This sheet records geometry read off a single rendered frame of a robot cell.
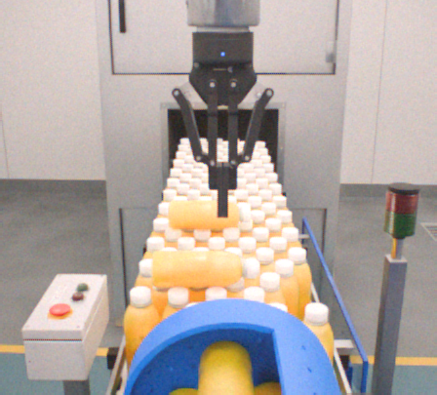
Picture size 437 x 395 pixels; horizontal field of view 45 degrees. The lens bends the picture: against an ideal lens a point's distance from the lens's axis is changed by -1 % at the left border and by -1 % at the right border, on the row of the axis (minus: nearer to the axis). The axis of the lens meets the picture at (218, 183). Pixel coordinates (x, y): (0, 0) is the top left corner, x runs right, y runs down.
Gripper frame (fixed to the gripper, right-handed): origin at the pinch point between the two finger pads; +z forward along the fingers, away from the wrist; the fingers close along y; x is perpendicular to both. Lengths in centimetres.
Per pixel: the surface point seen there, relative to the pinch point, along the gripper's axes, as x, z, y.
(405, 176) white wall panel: -402, 114, -170
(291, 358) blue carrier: 16.0, 14.7, -7.6
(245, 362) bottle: 10.0, 19.6, -2.8
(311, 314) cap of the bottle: -14.5, 27.4, -15.5
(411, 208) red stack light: -33, 14, -38
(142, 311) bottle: -20.0, 30.1, 14.7
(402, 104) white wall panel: -402, 48, -161
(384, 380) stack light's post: -34, 56, -37
